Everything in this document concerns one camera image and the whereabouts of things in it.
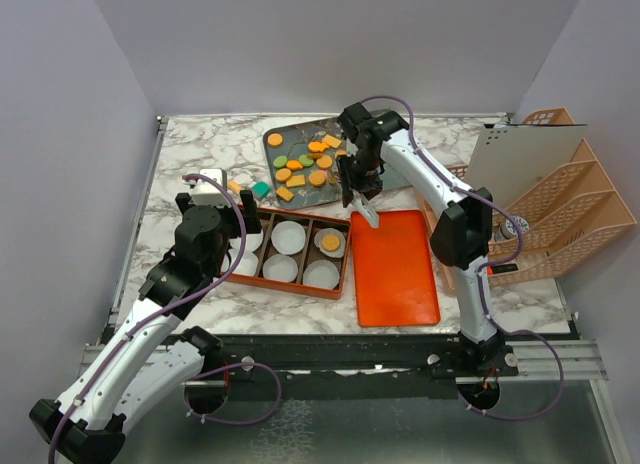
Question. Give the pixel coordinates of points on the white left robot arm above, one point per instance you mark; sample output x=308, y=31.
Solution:
x=89, y=422

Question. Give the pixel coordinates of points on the blue patterned round jar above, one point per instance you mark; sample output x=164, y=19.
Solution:
x=509, y=229

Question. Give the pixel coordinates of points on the dark floral serving tray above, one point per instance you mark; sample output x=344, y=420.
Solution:
x=296, y=140

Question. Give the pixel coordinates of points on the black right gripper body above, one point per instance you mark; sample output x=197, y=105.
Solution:
x=359, y=173

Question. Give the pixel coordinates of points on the rectangular yellow biscuit middle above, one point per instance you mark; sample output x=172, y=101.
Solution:
x=296, y=181

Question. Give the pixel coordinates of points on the white paper cupcake liner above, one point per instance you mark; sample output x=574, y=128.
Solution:
x=247, y=266

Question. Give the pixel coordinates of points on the orange fish cookie left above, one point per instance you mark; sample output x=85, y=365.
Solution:
x=294, y=165

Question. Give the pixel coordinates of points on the green macaron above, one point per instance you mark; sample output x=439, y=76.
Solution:
x=280, y=162
x=306, y=161

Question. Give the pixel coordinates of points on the round biscuit cookie front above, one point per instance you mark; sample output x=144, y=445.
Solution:
x=317, y=178

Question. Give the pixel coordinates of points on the orange fish cookie upper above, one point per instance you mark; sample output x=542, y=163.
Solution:
x=317, y=147

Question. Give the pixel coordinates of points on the silver metal tongs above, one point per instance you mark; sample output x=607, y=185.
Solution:
x=361, y=205

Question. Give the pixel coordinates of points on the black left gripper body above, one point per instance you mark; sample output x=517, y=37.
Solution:
x=232, y=228

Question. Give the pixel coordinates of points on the orange cookie tin box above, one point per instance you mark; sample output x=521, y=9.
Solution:
x=269, y=218

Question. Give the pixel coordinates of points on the orange fish cookie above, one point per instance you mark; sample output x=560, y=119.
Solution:
x=317, y=147
x=294, y=165

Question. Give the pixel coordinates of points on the rectangular yellow biscuit front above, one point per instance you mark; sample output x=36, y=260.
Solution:
x=285, y=194

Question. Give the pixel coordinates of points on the teal grey eraser block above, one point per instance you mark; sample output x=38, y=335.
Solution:
x=261, y=190

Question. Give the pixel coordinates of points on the white perforated board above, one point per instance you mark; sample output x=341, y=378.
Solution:
x=509, y=160

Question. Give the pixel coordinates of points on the rectangular yellow biscuit upper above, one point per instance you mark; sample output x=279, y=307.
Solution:
x=332, y=141

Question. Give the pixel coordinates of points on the green macaron right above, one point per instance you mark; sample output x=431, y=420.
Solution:
x=306, y=161

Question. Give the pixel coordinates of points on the orange highlighter pen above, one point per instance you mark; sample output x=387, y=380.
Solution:
x=503, y=268

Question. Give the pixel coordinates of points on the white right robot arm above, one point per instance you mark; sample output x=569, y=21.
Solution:
x=461, y=236

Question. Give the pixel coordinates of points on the green macaron left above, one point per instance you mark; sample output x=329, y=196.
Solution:
x=280, y=162

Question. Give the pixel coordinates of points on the peach plastic desk organizer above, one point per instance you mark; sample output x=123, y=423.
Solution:
x=573, y=213

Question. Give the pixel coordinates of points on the rectangular yellow biscuit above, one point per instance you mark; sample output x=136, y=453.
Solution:
x=296, y=181
x=332, y=141
x=285, y=194

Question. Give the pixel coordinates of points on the orange tin lid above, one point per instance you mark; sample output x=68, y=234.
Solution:
x=393, y=274

